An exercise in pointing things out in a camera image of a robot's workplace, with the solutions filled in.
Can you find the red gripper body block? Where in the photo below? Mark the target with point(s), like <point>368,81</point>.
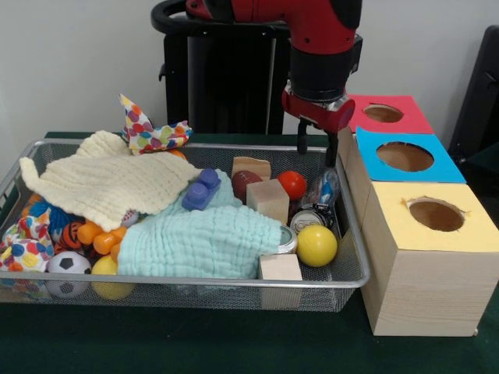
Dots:
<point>320,111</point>

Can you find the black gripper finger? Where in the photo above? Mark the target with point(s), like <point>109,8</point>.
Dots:
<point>331,148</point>
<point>302,136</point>

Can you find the small clear plastic bottle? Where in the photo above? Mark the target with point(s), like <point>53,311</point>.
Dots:
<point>328,187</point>

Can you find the colourful polka-dot cloth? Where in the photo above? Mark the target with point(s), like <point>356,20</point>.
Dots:
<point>148,134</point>

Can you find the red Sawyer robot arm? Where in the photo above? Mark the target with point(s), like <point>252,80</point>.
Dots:
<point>323,39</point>

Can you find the wooden box with three holes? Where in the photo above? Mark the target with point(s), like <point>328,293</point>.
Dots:
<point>425,273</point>

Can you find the clear mesh bin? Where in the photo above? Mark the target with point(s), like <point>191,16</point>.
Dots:
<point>47,152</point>

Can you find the red ball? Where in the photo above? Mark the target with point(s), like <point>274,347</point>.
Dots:
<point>292,185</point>

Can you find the flat tan wooden block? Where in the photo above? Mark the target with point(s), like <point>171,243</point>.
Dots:
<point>251,166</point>

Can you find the large wooden cube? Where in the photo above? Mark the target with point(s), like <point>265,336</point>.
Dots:
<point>269,201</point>

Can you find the brown toy football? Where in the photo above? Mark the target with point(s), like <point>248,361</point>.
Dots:
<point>245,185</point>

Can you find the black soda can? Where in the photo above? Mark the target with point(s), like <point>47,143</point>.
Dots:
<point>310,220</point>

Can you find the yellow smiley ball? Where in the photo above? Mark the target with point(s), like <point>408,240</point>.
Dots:
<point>317,246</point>

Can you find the blue toy car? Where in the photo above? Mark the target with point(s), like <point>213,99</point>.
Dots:
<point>200,193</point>

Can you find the small wooden cube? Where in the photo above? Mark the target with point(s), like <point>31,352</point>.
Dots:
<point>280,267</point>

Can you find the mint green muslin cloth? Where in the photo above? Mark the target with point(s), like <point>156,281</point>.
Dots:
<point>203,241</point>

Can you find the black chair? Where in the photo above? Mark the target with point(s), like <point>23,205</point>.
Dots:
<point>479,93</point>

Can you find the pale yellow muslin cloth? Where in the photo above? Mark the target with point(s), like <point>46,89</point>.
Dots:
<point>109,183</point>

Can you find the black and white soccer ball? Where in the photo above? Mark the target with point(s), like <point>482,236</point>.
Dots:
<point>68,265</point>

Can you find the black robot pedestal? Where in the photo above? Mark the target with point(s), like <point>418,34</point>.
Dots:
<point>226,78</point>

